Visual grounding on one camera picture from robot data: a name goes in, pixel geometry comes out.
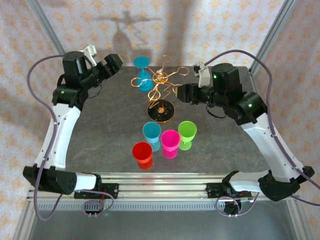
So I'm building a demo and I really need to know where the teal blue plastic wine glass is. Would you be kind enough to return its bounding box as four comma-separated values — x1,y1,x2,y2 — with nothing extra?
133,55,154,93

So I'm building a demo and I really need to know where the green plastic wine glass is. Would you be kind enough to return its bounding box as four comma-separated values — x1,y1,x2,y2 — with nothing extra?
177,120,198,152

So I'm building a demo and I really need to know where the pink plastic wine glass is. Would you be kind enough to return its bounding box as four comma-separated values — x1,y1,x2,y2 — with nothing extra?
160,129,181,161

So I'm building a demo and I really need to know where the light blue plastic wine glass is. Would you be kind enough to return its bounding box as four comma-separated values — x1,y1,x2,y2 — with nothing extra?
142,121,162,153

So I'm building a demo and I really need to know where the red plastic wine glass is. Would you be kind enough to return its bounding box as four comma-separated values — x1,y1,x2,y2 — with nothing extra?
131,141,155,171

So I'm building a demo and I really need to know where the gold wire wine glass rack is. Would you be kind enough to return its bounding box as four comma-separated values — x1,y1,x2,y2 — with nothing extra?
130,55,190,124

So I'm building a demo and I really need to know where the aluminium table side rail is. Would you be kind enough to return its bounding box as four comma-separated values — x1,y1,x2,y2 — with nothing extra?
248,68,261,93

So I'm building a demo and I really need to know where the aluminium frame post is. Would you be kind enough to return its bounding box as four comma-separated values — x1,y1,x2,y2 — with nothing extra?
248,0,300,75
26,0,76,74

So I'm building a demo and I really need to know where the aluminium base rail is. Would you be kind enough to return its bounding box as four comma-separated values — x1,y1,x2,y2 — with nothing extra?
26,171,276,202

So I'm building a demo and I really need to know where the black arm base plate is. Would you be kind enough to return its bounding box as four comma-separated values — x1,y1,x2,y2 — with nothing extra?
101,183,120,200
205,183,227,200

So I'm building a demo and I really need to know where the grey slotted cable duct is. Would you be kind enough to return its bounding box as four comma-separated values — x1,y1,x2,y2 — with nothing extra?
32,201,251,211

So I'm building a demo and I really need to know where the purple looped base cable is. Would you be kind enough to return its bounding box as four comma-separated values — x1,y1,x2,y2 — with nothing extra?
215,195,258,218
82,196,115,218

